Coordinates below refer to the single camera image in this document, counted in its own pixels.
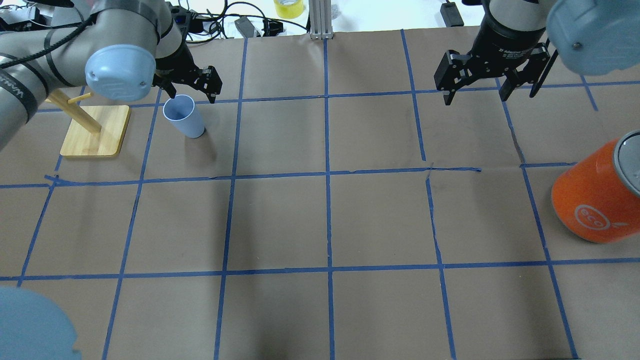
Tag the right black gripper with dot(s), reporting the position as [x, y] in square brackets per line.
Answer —
[506, 41]

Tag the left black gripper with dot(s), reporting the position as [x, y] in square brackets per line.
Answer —
[173, 61]

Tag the light blue cup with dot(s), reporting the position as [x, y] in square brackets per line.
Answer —
[182, 112]

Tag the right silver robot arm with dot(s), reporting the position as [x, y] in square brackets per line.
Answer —
[590, 37]

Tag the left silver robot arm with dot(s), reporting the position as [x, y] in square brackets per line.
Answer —
[122, 50]

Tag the black power adapter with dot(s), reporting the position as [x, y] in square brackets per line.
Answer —
[451, 15]

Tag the yellow tape roll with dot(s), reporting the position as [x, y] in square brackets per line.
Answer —
[289, 9]

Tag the orange can with silver lid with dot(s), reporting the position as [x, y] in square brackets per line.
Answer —
[598, 199]

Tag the aluminium frame post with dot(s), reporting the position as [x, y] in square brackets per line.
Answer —
[320, 17]

